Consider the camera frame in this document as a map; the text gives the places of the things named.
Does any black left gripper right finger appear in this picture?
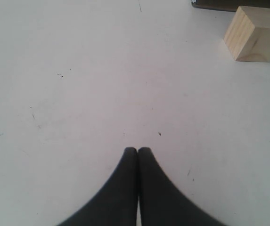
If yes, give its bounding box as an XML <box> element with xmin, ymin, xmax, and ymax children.
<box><xmin>138</xmin><ymin>147</ymin><xmax>223</xmax><ymax>226</ymax></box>

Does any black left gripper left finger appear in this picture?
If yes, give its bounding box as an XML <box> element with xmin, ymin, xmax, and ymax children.
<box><xmin>60</xmin><ymin>147</ymin><xmax>138</xmax><ymax>226</ymax></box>

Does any light wooden cube block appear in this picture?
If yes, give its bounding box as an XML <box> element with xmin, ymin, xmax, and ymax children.
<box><xmin>223</xmin><ymin>6</ymin><xmax>270</xmax><ymax>62</ymax></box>

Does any printed cardboard box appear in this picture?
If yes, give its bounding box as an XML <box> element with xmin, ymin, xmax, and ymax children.
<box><xmin>191</xmin><ymin>0</ymin><xmax>270</xmax><ymax>12</ymax></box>

